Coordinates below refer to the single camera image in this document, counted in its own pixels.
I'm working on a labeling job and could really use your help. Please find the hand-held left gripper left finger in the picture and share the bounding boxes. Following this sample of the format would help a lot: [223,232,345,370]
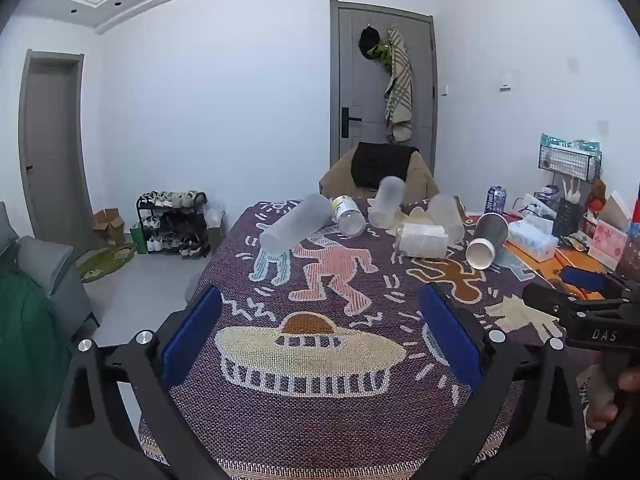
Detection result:
[52,286,227,480]

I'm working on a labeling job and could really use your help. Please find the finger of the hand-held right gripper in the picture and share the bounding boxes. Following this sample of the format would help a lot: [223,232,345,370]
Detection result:
[522,281,582,322]
[559,266,640,303]

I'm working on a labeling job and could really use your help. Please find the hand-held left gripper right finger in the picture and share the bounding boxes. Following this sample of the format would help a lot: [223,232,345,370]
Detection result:
[415,282,592,480]

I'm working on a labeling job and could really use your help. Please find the grey paper cup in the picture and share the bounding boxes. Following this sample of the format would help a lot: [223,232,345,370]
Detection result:
[465,212,510,270]

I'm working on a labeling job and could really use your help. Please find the ribbed clear plastic cup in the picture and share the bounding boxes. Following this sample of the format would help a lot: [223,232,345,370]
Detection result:
[395,222,450,259]

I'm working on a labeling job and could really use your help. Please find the tall frosted plastic cup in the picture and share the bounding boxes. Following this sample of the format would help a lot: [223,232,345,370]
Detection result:
[259,193,335,255]

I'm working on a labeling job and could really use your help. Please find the clear cup with yellow label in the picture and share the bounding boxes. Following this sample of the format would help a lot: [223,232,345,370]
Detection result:
[330,195,367,237]

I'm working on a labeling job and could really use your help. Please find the person's right hand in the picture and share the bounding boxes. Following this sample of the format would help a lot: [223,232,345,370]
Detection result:
[582,360,640,433]

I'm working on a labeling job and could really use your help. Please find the pink patterned box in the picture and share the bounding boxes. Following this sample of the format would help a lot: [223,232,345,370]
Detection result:
[589,219,629,262]

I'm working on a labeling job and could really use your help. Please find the blue tissue pack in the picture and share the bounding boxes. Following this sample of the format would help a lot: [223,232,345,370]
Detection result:
[505,216,560,263]

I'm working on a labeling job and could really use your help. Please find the black pen holder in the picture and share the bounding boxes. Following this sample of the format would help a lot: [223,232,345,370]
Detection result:
[553,197,584,237]

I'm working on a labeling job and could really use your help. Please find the brown plush toy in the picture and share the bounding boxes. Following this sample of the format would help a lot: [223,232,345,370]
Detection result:
[586,178,608,211]

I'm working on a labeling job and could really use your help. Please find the white power strip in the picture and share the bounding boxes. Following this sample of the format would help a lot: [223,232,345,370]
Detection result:
[520,193,551,218]

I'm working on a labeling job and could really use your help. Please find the blue drink can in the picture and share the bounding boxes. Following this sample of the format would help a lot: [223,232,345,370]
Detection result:
[484,186,508,215]

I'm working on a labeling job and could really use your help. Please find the green floor mat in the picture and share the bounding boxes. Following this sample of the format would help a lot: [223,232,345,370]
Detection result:
[75,242,137,284]

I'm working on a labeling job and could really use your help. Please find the black shoe rack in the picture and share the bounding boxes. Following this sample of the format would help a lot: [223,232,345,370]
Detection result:
[136,191,211,257]

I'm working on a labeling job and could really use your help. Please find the white plastic bag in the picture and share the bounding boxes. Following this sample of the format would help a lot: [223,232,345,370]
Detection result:
[202,201,227,229]

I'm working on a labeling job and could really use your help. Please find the rows of shoes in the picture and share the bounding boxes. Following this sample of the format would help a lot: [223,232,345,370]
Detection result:
[139,191,208,256]

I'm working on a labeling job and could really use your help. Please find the open cardboard box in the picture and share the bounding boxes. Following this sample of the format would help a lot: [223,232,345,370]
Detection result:
[93,208,126,247]

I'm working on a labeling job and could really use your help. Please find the printed figure blanket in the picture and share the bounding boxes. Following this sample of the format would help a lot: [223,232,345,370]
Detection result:
[137,199,592,480]

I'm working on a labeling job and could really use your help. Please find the brown chair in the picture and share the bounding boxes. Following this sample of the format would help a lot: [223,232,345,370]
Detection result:
[319,147,441,202]

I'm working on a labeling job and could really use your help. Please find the green cloth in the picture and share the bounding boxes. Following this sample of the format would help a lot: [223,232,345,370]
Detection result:
[0,259,77,463]

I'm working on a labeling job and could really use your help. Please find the grey sofa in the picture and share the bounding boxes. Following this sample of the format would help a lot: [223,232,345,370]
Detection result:
[0,202,101,343]

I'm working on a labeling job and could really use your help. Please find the black cloth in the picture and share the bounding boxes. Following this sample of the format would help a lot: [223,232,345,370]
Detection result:
[351,142,420,190]

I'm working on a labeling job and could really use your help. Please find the plain grey door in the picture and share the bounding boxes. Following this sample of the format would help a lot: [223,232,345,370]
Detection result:
[18,50,101,257]

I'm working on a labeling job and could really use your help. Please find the black door lock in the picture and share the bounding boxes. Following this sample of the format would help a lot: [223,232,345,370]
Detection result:
[341,107,362,139]

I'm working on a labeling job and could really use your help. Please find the plaid scarf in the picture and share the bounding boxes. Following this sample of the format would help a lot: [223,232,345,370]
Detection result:
[383,26,415,144]

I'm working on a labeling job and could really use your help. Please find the grey door with lock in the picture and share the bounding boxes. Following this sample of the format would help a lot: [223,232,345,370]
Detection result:
[330,0,439,182]

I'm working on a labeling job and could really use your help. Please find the green hanging item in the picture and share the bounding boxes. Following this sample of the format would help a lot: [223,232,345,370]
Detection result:
[371,39,397,69]

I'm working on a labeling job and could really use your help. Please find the black hat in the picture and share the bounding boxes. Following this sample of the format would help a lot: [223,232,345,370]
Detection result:
[359,25,382,61]

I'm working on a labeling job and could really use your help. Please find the black wire basket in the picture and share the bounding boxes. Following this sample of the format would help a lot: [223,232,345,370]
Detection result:
[538,144,602,182]

